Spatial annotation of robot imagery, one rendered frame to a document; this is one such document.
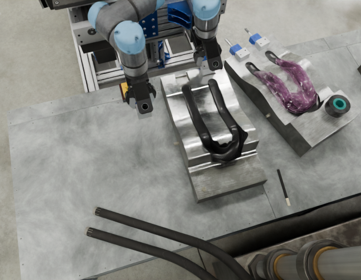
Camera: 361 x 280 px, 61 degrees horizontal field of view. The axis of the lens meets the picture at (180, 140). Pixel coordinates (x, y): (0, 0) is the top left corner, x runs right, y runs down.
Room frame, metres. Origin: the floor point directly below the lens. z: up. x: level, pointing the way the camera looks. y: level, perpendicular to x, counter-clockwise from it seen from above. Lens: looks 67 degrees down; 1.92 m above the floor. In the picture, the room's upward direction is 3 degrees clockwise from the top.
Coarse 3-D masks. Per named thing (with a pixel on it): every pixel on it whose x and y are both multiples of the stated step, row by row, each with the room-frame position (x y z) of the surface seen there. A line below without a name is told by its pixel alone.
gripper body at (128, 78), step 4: (128, 76) 0.52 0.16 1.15; (140, 76) 0.52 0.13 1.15; (144, 76) 0.57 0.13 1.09; (128, 80) 0.55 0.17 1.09; (148, 80) 0.55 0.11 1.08; (128, 84) 0.53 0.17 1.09; (148, 84) 0.54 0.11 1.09; (128, 88) 0.52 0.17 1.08; (132, 88) 0.52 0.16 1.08; (148, 88) 0.53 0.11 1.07; (132, 92) 0.52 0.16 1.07; (132, 96) 0.52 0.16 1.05
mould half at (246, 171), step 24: (192, 72) 0.73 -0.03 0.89; (216, 72) 0.74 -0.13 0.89; (168, 96) 0.62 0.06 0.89; (216, 120) 0.52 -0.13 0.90; (240, 120) 0.52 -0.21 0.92; (192, 144) 0.40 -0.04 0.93; (192, 168) 0.34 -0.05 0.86; (216, 168) 0.35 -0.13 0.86; (240, 168) 0.35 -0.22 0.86; (216, 192) 0.26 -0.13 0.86
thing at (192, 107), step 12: (216, 84) 0.69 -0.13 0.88; (192, 96) 0.63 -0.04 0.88; (216, 96) 0.64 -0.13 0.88; (192, 108) 0.58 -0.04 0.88; (192, 120) 0.52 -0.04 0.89; (228, 120) 0.52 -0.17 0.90; (204, 132) 0.46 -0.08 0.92; (240, 132) 0.46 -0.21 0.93; (204, 144) 0.42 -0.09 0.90; (216, 144) 0.41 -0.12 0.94; (228, 144) 0.41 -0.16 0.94; (240, 144) 0.42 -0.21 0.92; (216, 156) 0.39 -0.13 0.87; (228, 156) 0.39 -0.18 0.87
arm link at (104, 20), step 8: (120, 0) 0.68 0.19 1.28; (96, 8) 0.64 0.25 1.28; (104, 8) 0.64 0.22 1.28; (112, 8) 0.64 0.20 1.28; (120, 8) 0.64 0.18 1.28; (128, 8) 0.65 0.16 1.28; (88, 16) 0.63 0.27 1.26; (96, 16) 0.62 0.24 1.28; (104, 16) 0.61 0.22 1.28; (112, 16) 0.61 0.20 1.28; (120, 16) 0.62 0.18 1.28; (128, 16) 0.64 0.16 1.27; (136, 16) 0.65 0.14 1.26; (96, 24) 0.60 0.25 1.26; (104, 24) 0.59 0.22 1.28; (112, 24) 0.59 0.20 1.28; (104, 32) 0.58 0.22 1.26
